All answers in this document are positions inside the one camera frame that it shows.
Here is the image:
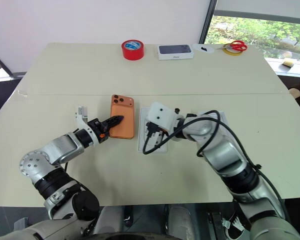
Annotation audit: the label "dark metal bar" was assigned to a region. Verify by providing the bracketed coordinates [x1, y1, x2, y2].
[0, 48, 14, 79]

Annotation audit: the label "yellow tape roll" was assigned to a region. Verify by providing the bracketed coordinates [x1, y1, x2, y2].
[223, 46, 243, 56]

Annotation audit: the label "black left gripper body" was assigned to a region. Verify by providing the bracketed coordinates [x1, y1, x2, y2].
[87, 119, 112, 144]

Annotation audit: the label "dark rounded robot body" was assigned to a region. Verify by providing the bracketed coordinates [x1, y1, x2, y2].
[88, 231, 171, 240]

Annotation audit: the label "red tape roll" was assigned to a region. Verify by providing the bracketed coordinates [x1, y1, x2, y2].
[121, 39, 146, 61]

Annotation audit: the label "red handled scissors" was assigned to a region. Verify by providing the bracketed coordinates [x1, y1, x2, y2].
[216, 40, 248, 53]

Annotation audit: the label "black window frame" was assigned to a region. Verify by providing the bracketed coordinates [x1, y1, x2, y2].
[198, 0, 219, 45]

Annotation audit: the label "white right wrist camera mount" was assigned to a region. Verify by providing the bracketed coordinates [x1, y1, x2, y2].
[146, 101, 177, 134]

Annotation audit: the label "light wooden round piece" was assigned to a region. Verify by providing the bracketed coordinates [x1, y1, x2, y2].
[288, 87, 300, 100]

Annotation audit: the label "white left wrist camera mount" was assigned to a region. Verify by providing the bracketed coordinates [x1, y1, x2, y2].
[73, 105, 101, 149]

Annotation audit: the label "white box with phone print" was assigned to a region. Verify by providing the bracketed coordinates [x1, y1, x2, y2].
[156, 44, 195, 61]

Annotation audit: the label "white phone box base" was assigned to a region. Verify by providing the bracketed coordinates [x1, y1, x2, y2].
[137, 106, 169, 153]

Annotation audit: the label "orange smartphone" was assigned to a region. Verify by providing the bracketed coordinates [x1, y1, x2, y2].
[109, 94, 136, 139]

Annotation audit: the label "black white patterned object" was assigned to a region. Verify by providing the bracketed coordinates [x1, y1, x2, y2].
[221, 214, 251, 240]

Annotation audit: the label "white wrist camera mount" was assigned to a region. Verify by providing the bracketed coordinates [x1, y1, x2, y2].
[146, 101, 177, 134]
[73, 105, 101, 149]

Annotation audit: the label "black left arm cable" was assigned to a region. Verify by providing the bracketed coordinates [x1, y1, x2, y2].
[63, 161, 102, 236]

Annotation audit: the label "grey rounded leg cover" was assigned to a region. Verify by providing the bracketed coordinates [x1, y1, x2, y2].
[164, 204, 198, 240]
[96, 206, 131, 237]

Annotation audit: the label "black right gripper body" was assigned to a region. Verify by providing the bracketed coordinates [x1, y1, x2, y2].
[144, 120, 170, 138]

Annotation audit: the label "white oval plastic piece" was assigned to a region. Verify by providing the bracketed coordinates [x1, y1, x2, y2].
[191, 43, 215, 56]

